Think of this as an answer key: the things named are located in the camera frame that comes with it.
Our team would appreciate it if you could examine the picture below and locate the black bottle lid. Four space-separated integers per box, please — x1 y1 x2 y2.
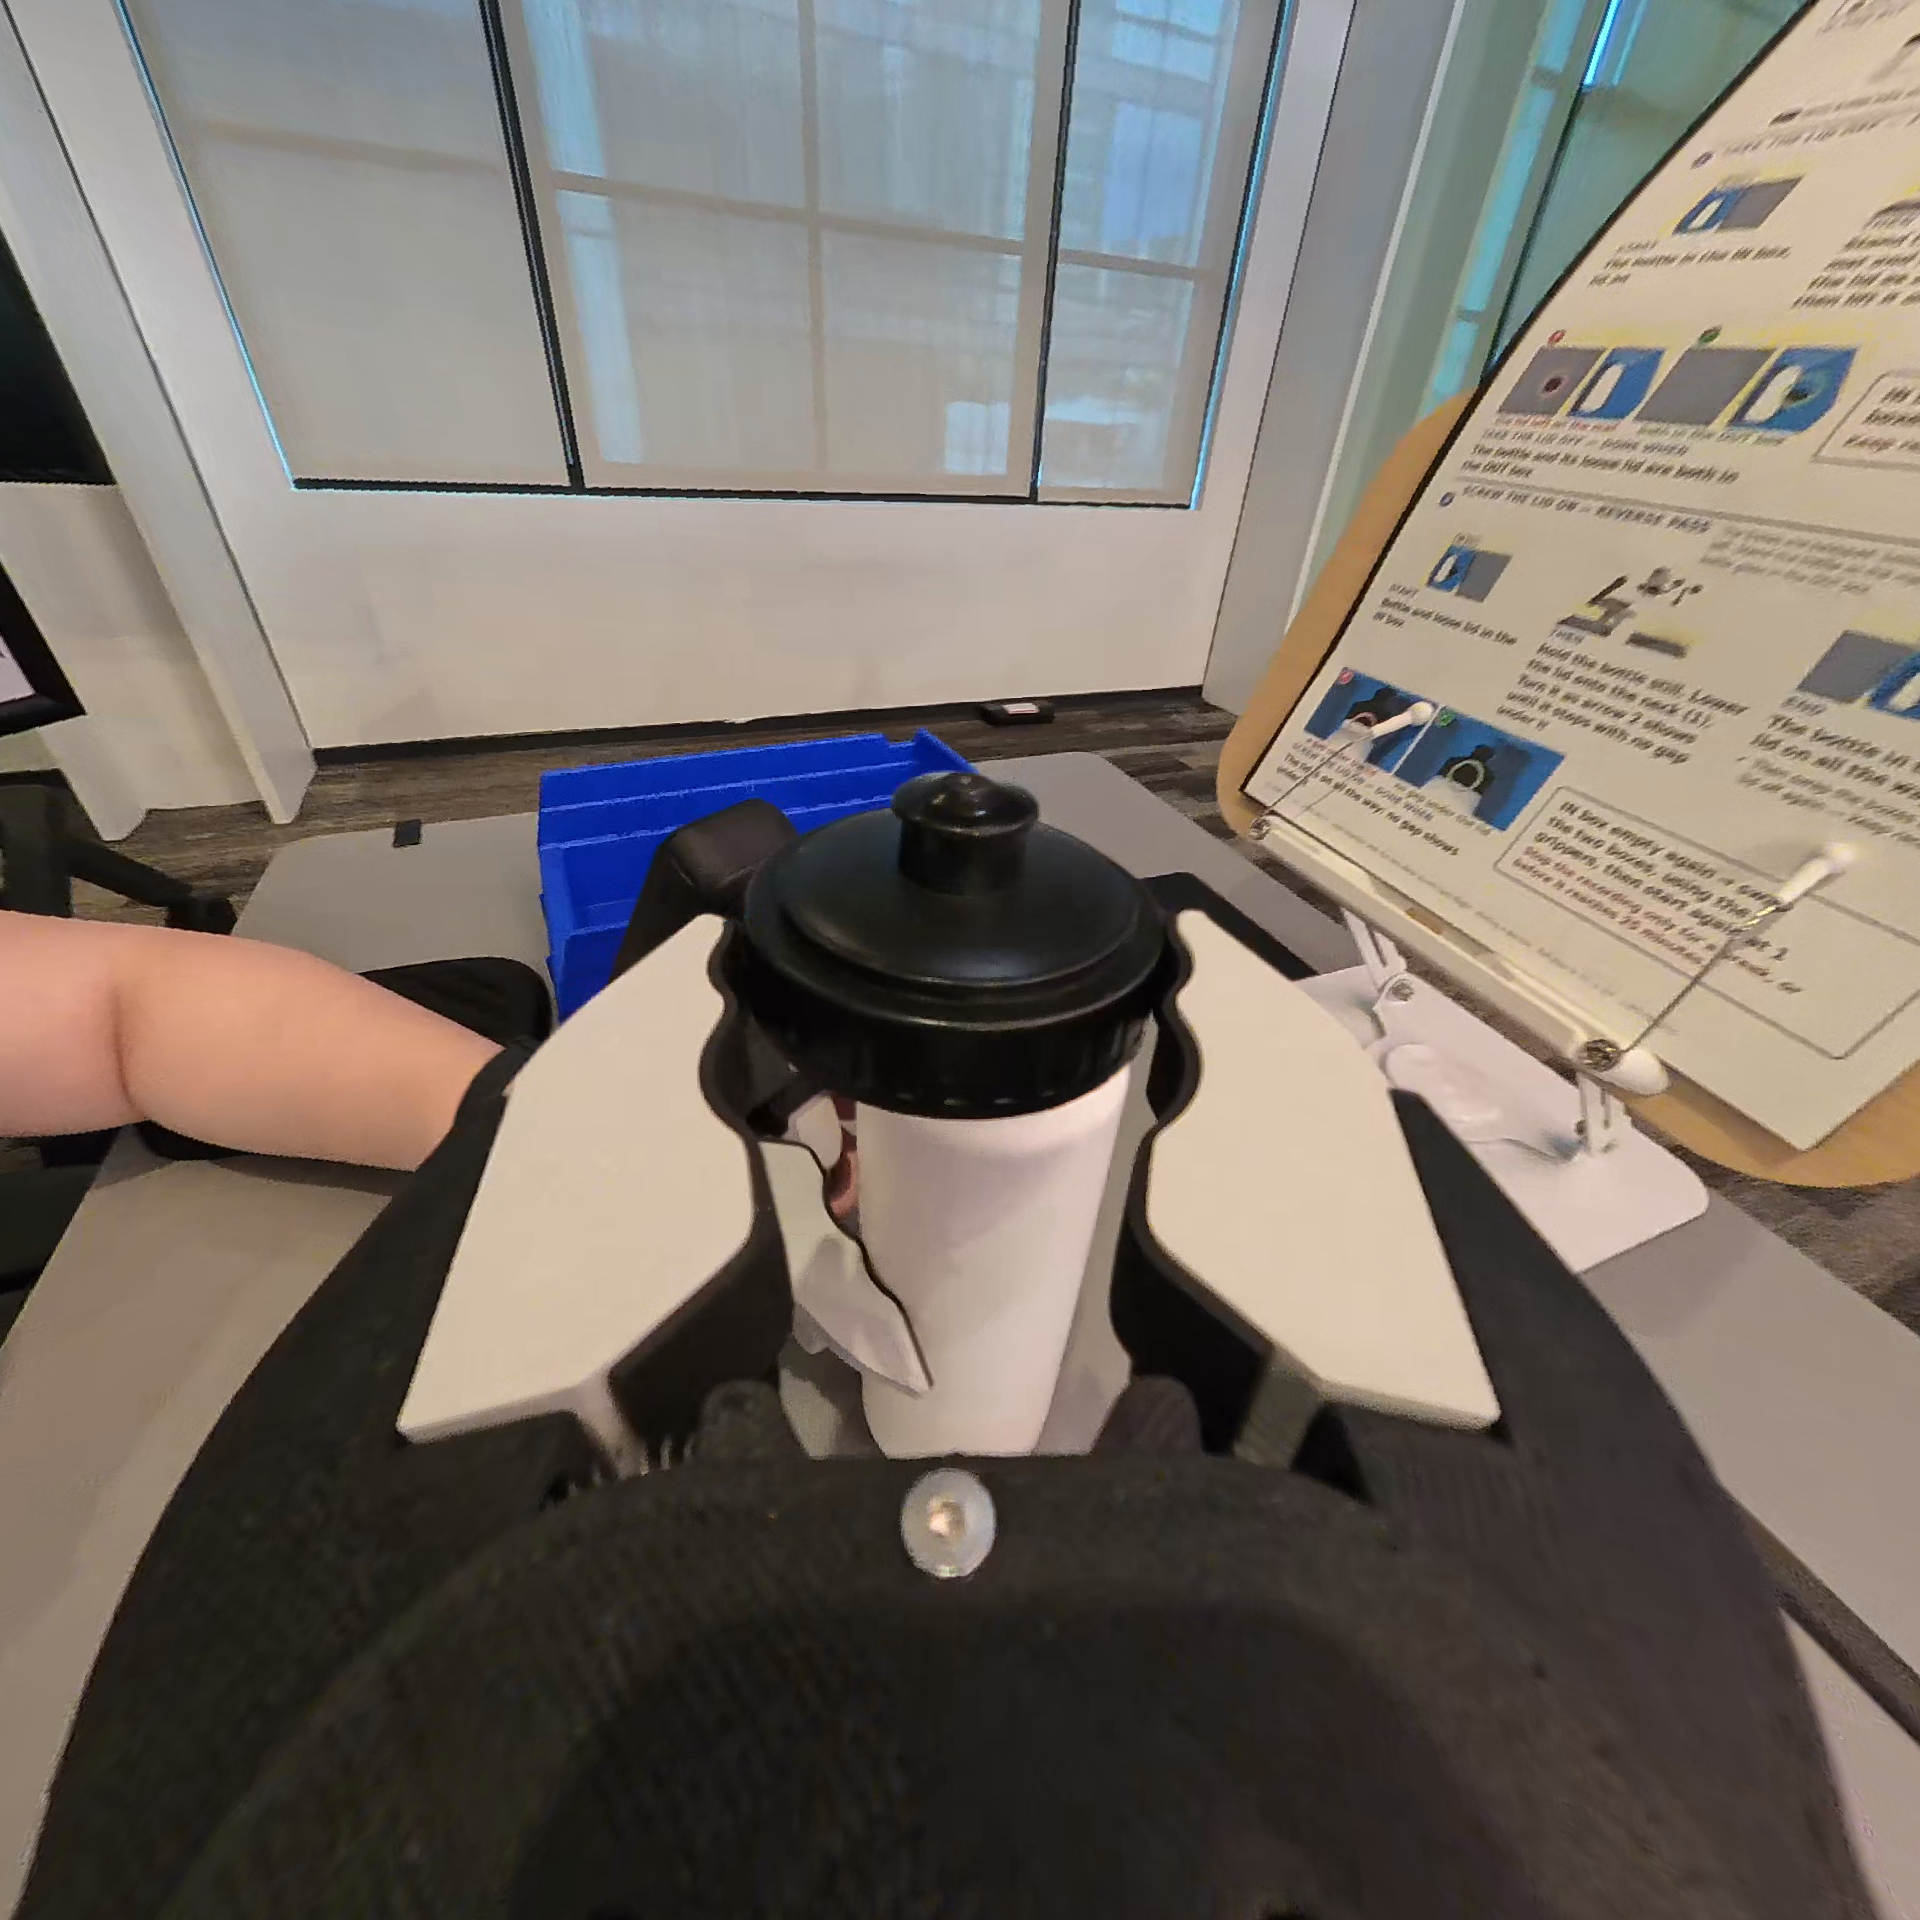
738 767 1168 1112

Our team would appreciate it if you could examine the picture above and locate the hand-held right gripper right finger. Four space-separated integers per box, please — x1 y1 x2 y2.
1121 908 1500 1483

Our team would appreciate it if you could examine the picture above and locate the blue plastic bin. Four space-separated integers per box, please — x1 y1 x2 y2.
534 732 975 1019

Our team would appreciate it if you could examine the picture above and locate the framed glass window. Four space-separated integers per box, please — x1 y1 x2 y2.
126 0 1292 509

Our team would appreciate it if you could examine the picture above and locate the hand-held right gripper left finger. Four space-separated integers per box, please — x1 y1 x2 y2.
393 908 797 1460

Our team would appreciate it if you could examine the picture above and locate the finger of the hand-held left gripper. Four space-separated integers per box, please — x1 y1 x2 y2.
790 1219 940 1396

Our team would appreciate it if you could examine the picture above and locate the metal page holder wire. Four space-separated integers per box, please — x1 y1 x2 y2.
1576 843 1865 1070
1250 706 1442 843

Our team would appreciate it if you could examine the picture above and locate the white stand base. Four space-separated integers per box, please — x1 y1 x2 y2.
1299 917 1715 1277

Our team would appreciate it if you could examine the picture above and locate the white plastic bottle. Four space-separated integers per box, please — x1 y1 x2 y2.
851 1067 1133 1460

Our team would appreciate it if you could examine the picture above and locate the large black wall panel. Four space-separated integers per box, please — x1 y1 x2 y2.
0 226 117 483

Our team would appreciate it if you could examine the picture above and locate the person's left forearm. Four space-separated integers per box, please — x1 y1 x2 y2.
0 904 504 1169

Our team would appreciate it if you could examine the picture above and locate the printed instruction sheet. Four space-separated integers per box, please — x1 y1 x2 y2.
1250 0 1920 1155

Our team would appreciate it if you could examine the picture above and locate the black framed poster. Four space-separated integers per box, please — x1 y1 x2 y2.
0 567 81 734

